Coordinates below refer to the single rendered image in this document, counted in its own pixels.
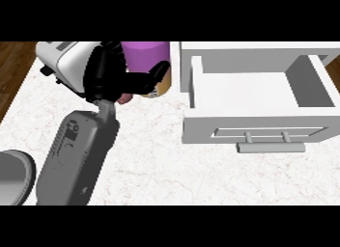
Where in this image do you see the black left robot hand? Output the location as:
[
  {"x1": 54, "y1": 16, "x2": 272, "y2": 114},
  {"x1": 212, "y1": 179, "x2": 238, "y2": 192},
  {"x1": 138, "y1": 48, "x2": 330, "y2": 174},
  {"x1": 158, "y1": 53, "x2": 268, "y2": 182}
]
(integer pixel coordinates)
[{"x1": 82, "y1": 41, "x2": 173, "y2": 104}]

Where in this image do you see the purple and tan can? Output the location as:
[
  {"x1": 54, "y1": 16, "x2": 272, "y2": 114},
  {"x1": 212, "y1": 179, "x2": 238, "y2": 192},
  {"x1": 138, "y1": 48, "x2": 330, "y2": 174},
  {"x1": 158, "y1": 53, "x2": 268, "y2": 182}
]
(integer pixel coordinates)
[{"x1": 116, "y1": 41, "x2": 173, "y2": 106}]

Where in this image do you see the white drawer front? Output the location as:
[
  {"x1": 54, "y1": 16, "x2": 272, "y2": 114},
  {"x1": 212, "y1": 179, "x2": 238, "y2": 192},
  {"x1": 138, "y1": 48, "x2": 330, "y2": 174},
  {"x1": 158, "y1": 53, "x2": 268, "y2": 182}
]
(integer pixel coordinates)
[{"x1": 182, "y1": 106, "x2": 340, "y2": 145}]

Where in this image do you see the white open drawer box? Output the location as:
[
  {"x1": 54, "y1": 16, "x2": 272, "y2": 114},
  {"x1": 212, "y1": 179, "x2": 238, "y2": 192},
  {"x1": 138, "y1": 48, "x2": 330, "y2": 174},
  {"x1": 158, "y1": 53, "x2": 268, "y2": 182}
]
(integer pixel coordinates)
[{"x1": 186, "y1": 54, "x2": 340, "y2": 110}]

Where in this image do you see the white toaster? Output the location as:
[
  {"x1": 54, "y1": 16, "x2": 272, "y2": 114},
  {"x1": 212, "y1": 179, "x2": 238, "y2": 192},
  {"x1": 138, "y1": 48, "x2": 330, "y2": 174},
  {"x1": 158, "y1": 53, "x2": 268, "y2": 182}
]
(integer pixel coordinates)
[{"x1": 34, "y1": 41, "x2": 104, "y2": 98}]

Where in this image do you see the white cabinet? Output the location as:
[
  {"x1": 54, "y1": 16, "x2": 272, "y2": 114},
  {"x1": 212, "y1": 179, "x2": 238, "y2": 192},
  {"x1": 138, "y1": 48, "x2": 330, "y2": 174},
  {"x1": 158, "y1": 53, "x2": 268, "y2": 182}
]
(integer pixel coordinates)
[{"x1": 170, "y1": 41, "x2": 340, "y2": 94}]

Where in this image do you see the grey rounded object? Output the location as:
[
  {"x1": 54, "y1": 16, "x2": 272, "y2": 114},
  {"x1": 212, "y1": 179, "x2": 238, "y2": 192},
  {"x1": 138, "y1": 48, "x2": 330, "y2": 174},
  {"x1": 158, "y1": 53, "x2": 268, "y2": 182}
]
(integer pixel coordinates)
[{"x1": 0, "y1": 148, "x2": 37, "y2": 206}]

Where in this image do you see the grey drawer handle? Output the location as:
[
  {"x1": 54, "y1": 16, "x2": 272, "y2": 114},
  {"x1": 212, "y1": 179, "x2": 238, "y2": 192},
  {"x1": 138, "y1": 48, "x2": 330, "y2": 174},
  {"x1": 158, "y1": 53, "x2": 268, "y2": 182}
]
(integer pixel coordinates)
[{"x1": 235, "y1": 130, "x2": 307, "y2": 154}]

